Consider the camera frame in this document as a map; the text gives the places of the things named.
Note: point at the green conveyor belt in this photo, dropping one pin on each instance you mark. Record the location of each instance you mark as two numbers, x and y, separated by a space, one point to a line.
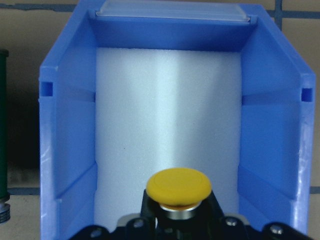
4 194

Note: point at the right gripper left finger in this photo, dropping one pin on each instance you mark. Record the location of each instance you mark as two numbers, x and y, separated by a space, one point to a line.
148 211

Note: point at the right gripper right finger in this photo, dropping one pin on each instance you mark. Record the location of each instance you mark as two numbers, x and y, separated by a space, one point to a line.
213 209

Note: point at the white foam pad right bin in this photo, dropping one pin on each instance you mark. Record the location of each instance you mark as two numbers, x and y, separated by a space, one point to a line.
159 109

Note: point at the right blue plastic bin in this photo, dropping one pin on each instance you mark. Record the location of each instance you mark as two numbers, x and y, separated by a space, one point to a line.
277 117

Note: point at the yellow mushroom push button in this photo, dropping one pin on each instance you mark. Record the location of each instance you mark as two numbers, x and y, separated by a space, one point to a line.
179 191

